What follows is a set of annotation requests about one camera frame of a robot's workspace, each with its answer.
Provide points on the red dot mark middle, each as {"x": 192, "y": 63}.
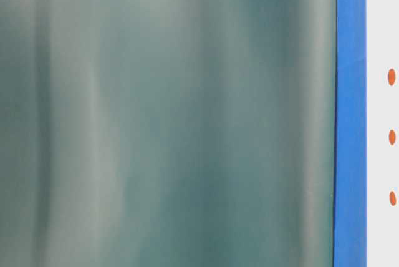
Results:
{"x": 392, "y": 137}

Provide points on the red dot mark near iron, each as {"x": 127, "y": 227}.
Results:
{"x": 391, "y": 77}

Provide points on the red dot mark near solder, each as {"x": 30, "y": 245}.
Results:
{"x": 392, "y": 198}

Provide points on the blue table cloth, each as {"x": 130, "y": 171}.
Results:
{"x": 350, "y": 200}

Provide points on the white rectangular board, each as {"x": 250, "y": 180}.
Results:
{"x": 382, "y": 115}

